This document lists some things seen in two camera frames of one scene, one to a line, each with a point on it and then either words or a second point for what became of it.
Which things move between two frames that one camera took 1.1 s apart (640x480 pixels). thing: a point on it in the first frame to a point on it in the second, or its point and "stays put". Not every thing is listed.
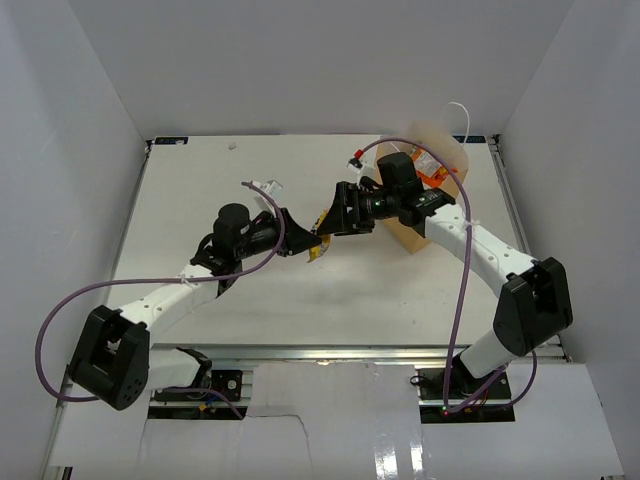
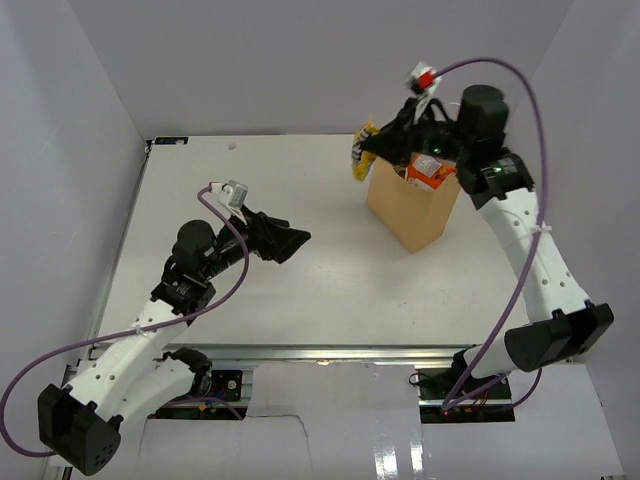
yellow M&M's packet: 319,250 to 363,161
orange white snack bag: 429,169 stays put
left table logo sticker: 171,140 stays put
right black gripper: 338,221 to 397,139
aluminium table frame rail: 228,355 stays put
